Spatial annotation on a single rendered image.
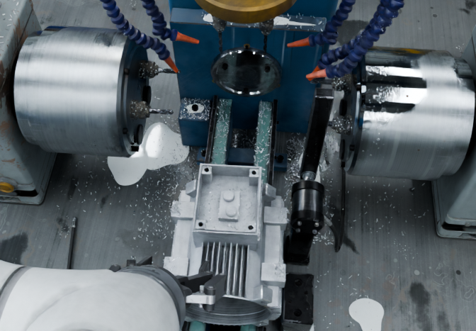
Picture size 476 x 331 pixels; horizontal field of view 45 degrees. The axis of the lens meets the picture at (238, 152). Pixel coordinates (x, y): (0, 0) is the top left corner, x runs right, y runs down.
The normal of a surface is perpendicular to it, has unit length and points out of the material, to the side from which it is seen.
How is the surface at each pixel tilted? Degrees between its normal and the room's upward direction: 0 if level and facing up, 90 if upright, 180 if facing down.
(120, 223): 0
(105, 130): 69
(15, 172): 90
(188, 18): 0
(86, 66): 17
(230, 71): 90
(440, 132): 51
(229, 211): 0
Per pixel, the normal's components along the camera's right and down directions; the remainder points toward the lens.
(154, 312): 0.80, -0.59
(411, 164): -0.08, 0.75
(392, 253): 0.00, -0.53
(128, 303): 0.53, -0.83
